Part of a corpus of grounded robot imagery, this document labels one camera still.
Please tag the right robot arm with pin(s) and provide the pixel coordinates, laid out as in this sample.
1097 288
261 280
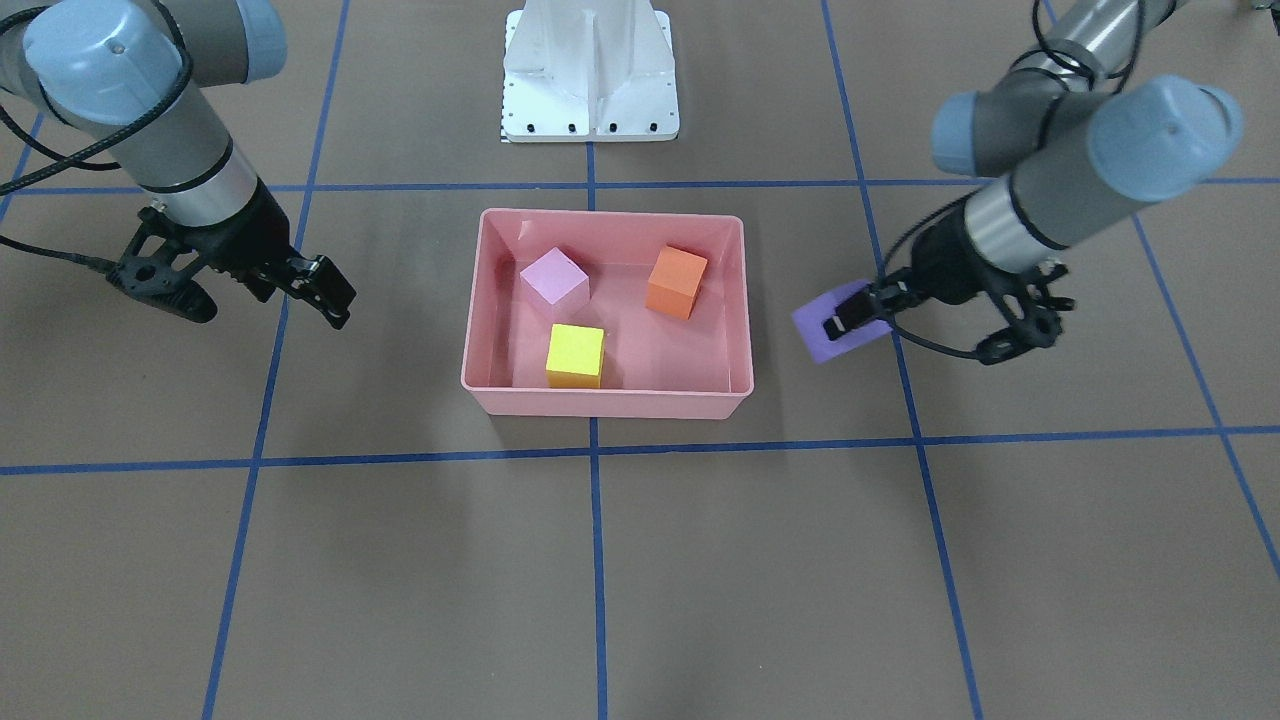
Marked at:
131 76

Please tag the orange foam block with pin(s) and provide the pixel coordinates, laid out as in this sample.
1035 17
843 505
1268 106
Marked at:
674 284

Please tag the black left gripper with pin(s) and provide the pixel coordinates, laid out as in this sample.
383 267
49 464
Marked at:
947 262

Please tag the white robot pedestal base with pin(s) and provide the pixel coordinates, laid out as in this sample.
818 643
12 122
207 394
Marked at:
589 72

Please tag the pink foam block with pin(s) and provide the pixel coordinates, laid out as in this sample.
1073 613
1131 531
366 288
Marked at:
555 283

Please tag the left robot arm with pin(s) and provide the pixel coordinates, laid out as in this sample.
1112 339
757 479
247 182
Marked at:
1066 147

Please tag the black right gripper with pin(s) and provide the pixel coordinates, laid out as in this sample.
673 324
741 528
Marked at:
252 232

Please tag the yellow foam block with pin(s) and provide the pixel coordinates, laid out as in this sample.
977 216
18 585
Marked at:
575 357

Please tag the pink plastic bin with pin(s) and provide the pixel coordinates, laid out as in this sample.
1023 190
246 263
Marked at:
654 366

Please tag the purple foam block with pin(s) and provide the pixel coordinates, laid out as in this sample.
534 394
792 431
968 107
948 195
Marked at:
809 322

